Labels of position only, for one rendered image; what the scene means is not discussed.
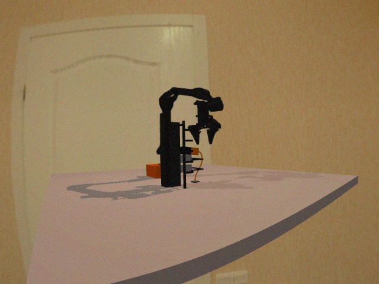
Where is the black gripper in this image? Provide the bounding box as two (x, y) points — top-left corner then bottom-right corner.
(188, 112), (221, 145)

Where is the black rectangular post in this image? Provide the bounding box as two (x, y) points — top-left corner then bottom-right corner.
(160, 112), (181, 188)

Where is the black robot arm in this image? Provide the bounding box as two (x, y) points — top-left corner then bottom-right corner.
(159, 87), (224, 122)

